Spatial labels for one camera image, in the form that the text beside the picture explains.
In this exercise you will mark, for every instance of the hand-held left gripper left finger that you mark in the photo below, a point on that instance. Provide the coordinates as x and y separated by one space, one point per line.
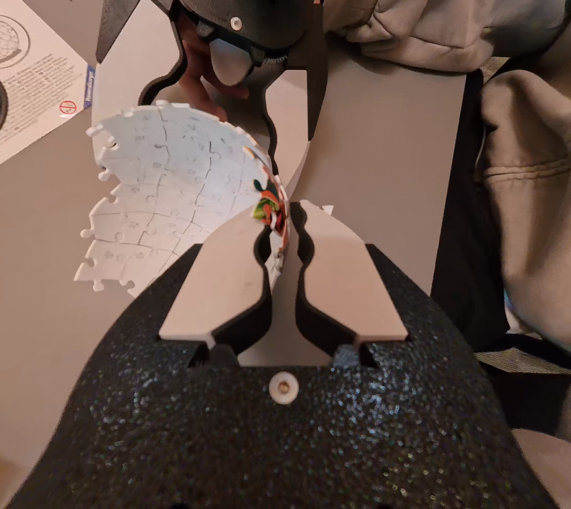
214 290

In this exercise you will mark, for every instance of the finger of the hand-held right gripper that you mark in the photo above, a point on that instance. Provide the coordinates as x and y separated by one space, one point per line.
129 54
290 116

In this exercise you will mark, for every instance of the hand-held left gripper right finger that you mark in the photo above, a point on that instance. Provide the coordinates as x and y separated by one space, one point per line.
352 290

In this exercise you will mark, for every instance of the colourful cartoon puzzle ball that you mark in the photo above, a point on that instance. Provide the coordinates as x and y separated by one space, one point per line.
178 188

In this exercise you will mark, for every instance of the black round ball stand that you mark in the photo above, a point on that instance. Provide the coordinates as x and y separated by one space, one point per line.
2 103

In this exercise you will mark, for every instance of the printed instruction leaflet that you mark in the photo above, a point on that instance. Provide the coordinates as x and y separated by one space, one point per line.
35 72

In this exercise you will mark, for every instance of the person's beige zip jacket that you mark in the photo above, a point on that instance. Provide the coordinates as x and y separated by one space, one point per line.
526 188

